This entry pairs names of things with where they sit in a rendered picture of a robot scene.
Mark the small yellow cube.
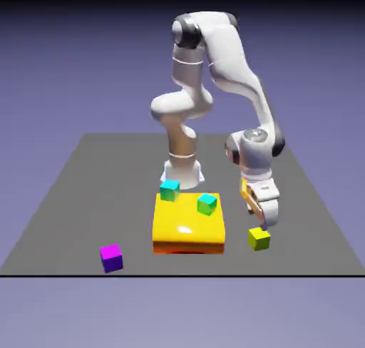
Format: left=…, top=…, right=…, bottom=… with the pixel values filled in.
left=247, top=227, right=272, bottom=252

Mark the small cyan cube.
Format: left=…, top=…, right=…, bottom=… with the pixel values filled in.
left=196, top=193, right=218, bottom=217
left=159, top=179, right=181, bottom=203

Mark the large yellow box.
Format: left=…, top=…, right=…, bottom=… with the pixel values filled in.
left=152, top=192, right=226, bottom=255

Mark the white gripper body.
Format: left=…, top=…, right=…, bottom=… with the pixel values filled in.
left=240, top=178, right=279, bottom=231

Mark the small magenta cube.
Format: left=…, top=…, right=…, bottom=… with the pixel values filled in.
left=99, top=242, right=124, bottom=274

